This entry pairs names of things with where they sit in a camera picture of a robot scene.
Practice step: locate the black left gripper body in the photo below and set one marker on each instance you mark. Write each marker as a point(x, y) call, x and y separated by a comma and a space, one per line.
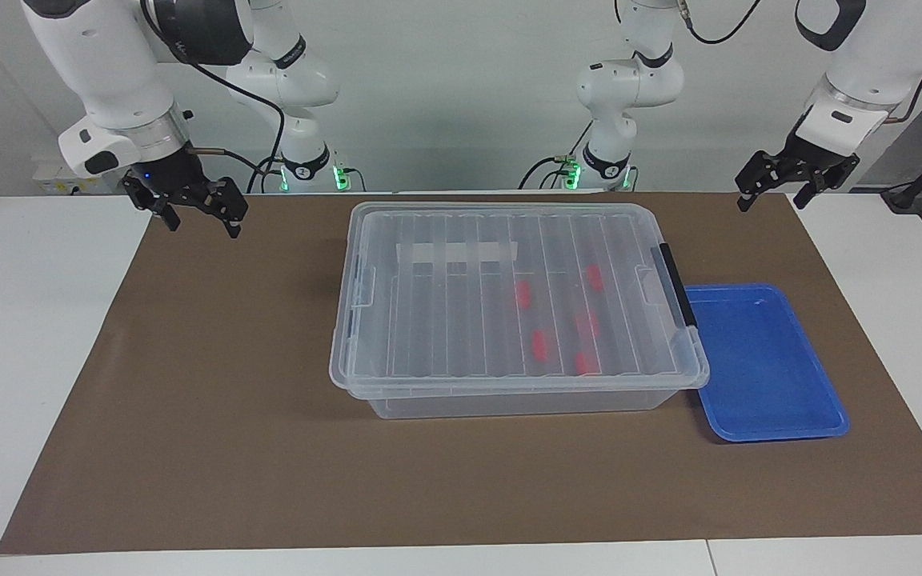
point(809, 164)

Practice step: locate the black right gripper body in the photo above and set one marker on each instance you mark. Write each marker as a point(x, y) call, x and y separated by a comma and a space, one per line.
point(181, 180)

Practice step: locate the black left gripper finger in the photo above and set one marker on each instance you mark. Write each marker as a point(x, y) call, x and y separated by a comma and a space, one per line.
point(744, 200)
point(804, 197)

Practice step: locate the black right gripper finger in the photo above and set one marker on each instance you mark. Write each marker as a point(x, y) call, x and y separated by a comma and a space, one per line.
point(234, 226)
point(170, 218)

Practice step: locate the red toy block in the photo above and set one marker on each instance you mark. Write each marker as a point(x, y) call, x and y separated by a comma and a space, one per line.
point(523, 294)
point(587, 322)
point(594, 277)
point(586, 363)
point(539, 345)

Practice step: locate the clear ribbed plastic lid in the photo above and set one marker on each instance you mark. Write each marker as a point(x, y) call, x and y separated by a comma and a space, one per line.
point(429, 320)

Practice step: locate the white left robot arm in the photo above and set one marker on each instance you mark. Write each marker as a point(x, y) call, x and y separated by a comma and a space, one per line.
point(629, 84)

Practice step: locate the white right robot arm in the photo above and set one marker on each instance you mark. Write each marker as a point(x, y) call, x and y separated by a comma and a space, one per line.
point(109, 64)

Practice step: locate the blue plastic tray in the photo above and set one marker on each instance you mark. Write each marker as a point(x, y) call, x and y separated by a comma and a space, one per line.
point(765, 376)

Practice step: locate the clear plastic storage box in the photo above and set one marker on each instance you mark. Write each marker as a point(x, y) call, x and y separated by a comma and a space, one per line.
point(509, 404)

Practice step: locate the brown paper table mat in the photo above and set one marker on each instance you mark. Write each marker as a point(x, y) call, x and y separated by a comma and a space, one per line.
point(229, 400)

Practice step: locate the white wall socket box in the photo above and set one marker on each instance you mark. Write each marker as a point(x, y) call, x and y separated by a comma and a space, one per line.
point(57, 174)

